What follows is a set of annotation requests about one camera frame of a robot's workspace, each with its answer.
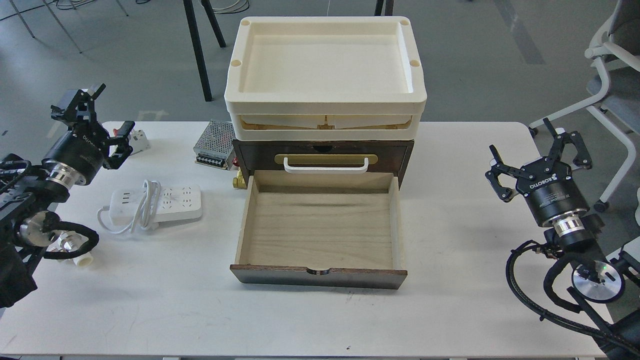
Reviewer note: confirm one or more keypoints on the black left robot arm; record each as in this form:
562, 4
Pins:
29, 231

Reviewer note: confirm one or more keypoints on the metal mesh power supply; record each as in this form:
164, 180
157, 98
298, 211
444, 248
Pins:
214, 147

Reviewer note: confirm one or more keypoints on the open wooden drawer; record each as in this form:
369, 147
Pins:
332, 230

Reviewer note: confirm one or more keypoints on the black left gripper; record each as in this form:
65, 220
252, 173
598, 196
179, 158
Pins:
76, 158

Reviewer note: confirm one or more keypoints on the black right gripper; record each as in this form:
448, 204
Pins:
550, 192

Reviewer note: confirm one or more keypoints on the white circuit breaker red switch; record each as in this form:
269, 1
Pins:
138, 140

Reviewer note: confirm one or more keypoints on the white power strip with cable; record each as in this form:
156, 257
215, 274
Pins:
143, 208

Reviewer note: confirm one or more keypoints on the cream plastic tray box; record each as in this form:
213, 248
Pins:
335, 78

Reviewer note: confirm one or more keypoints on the black table legs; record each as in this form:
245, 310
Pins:
195, 38

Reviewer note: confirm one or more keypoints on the white drawer handle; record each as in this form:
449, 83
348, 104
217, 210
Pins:
325, 170

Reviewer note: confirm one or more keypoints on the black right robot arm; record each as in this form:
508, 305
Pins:
580, 275

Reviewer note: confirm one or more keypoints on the white office chair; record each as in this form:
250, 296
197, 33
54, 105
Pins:
614, 51

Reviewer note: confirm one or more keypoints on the brass fitting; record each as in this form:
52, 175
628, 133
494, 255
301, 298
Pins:
239, 181

